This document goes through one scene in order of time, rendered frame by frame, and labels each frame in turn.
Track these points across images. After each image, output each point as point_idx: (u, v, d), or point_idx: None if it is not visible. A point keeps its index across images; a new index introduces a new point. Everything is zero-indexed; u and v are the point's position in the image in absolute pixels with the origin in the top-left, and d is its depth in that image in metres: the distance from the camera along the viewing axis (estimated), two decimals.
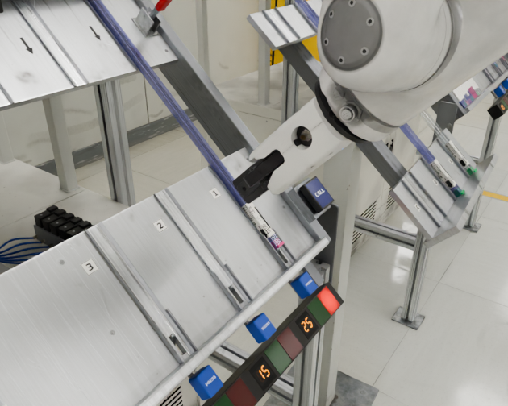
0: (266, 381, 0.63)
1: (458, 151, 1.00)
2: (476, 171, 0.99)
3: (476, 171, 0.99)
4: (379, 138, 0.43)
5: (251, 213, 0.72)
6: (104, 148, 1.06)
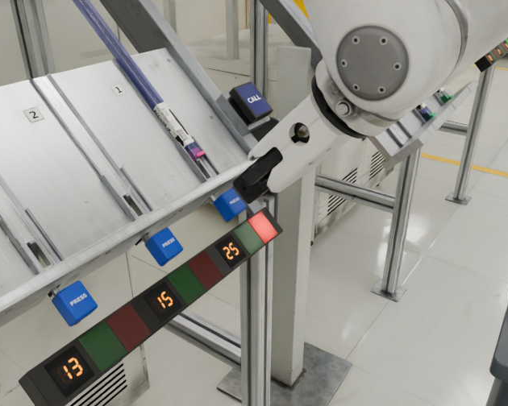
0: (167, 311, 0.49)
1: None
2: (451, 97, 0.86)
3: (451, 98, 0.85)
4: (376, 133, 0.43)
5: (164, 116, 0.59)
6: (27, 77, 0.93)
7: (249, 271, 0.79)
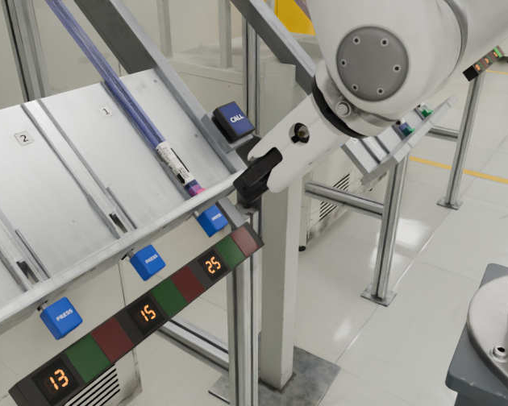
0: (149, 324, 0.52)
1: None
2: (432, 112, 0.89)
3: (431, 113, 0.88)
4: (376, 133, 0.43)
5: (165, 155, 0.61)
6: (22, 92, 0.96)
7: (235, 280, 0.81)
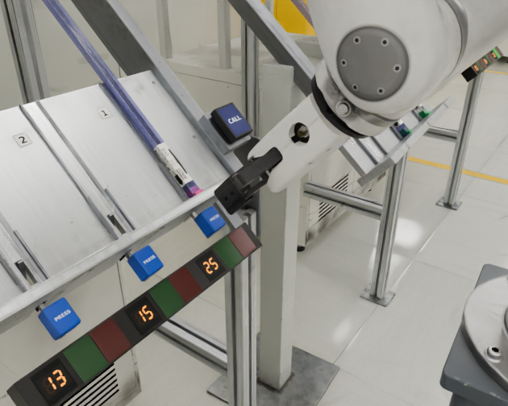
0: (147, 324, 0.53)
1: None
2: (430, 113, 0.89)
3: (429, 113, 0.89)
4: (376, 133, 0.43)
5: (164, 156, 0.62)
6: (22, 93, 0.96)
7: (233, 281, 0.82)
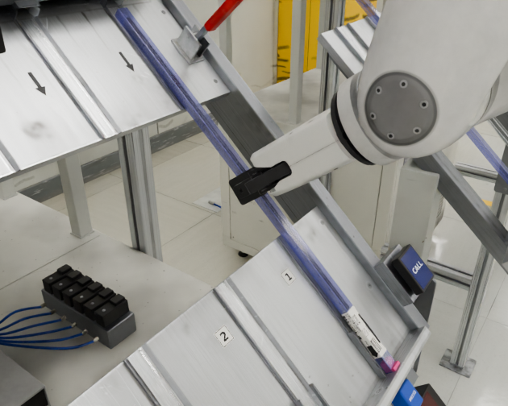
0: None
1: None
2: None
3: None
4: None
5: (356, 325, 0.54)
6: (126, 189, 0.88)
7: None
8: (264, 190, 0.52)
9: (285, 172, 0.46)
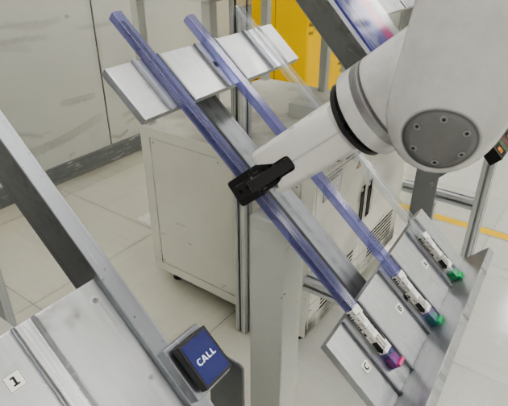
0: None
1: (436, 246, 0.71)
2: (462, 275, 0.70)
3: (461, 277, 0.70)
4: None
5: (360, 322, 0.54)
6: None
7: None
8: (264, 188, 0.51)
9: (288, 167, 0.46)
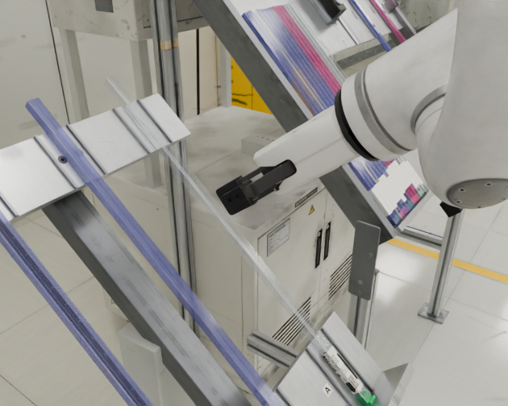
0: None
1: (343, 366, 0.59)
2: (373, 400, 0.59)
3: (372, 403, 0.59)
4: None
5: None
6: None
7: None
8: (259, 196, 0.48)
9: (294, 169, 0.46)
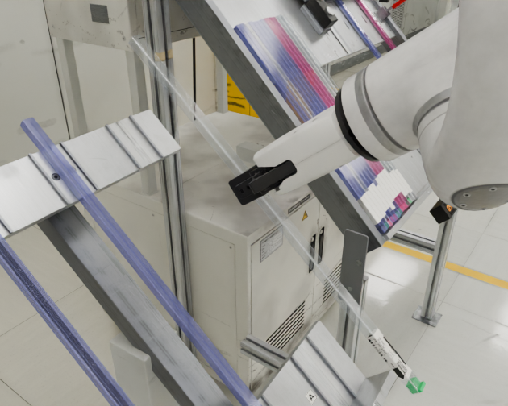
0: None
1: (391, 350, 0.55)
2: (423, 387, 0.54)
3: (422, 391, 0.54)
4: None
5: None
6: None
7: None
8: (266, 189, 0.52)
9: (290, 171, 0.46)
